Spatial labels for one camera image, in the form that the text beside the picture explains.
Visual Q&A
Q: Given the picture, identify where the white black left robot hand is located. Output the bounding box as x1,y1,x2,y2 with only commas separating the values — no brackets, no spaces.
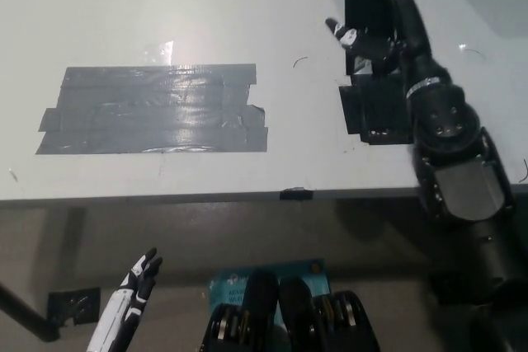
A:
87,247,164,352

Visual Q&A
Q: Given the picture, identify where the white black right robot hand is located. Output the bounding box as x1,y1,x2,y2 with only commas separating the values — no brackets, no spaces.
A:
324,0,451,98

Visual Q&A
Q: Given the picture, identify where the black tape patch on floor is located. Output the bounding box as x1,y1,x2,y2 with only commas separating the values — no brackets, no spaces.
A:
46,285,101,326

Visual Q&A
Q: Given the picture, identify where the black tape square patch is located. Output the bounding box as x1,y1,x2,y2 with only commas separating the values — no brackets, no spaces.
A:
338,73,416,147

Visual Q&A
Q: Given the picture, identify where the black table leg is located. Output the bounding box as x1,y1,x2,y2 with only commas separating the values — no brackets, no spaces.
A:
0,280,61,343

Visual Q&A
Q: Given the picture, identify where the small black tape strip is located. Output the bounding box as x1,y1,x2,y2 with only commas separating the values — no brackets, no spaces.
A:
279,187,314,202

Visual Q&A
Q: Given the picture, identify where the grey duct tape patch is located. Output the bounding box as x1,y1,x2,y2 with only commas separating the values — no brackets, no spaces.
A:
35,63,270,157

